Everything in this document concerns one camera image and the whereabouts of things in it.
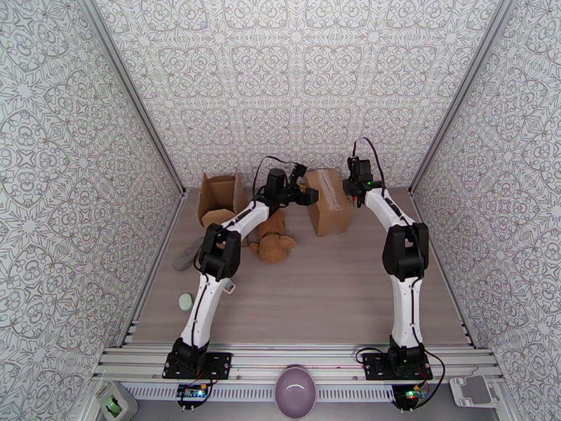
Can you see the brown taped cardboard box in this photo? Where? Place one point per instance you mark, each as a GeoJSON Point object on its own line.
{"type": "Point", "coordinates": [219, 191]}
{"type": "Point", "coordinates": [331, 218]}

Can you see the brown plush teddy bear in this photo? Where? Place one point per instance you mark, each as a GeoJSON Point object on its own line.
{"type": "Point", "coordinates": [274, 248]}

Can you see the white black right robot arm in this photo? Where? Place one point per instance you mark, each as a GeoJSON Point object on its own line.
{"type": "Point", "coordinates": [405, 253]}

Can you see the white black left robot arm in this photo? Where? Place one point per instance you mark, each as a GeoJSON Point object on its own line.
{"type": "Point", "coordinates": [219, 253]}

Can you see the grey block on white base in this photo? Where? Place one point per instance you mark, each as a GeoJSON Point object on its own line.
{"type": "Point", "coordinates": [229, 287]}

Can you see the small green cup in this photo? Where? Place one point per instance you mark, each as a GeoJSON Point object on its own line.
{"type": "Point", "coordinates": [186, 302]}

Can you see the purple bowl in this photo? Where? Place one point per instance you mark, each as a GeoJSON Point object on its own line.
{"type": "Point", "coordinates": [296, 391]}

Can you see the small green circuit board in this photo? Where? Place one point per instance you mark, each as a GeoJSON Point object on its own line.
{"type": "Point", "coordinates": [191, 391]}
{"type": "Point", "coordinates": [414, 394]}

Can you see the white plastic stand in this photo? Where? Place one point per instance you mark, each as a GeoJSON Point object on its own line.
{"type": "Point", "coordinates": [475, 389]}

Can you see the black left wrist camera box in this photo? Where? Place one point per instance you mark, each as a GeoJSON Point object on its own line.
{"type": "Point", "coordinates": [298, 172]}

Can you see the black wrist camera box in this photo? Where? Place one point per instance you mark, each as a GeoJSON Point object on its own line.
{"type": "Point", "coordinates": [298, 172]}
{"type": "Point", "coordinates": [360, 167]}

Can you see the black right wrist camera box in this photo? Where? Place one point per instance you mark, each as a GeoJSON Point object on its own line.
{"type": "Point", "coordinates": [360, 167]}

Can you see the aluminium corner post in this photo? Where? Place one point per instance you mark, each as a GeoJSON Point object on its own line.
{"type": "Point", "coordinates": [132, 91]}
{"type": "Point", "coordinates": [460, 91]}

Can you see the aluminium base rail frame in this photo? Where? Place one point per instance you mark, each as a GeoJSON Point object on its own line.
{"type": "Point", "coordinates": [298, 356]}

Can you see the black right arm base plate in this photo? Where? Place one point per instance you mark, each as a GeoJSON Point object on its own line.
{"type": "Point", "coordinates": [374, 367]}

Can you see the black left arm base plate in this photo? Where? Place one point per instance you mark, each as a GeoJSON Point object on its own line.
{"type": "Point", "coordinates": [219, 366]}

